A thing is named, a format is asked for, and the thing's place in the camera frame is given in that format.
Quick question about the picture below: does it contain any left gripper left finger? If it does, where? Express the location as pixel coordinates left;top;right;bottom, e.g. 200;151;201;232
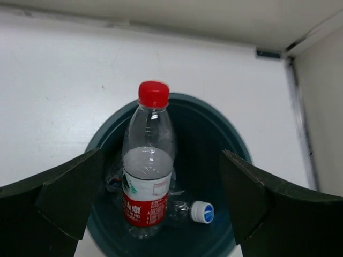
1;148;104;256

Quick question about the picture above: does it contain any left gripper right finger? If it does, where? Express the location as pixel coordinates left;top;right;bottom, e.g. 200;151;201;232
220;150;342;256

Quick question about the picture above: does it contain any tall clear bottle white cap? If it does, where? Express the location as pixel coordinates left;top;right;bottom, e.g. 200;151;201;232
164;188;215;228

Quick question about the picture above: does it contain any red cap water bottle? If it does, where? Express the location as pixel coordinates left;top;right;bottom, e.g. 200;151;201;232
122;81;175;239

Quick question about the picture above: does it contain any dark green plastic bin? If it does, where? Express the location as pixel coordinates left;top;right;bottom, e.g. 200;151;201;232
87;93;250;256

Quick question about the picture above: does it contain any right blue corner label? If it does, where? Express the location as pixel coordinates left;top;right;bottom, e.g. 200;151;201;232
255;48;281;59

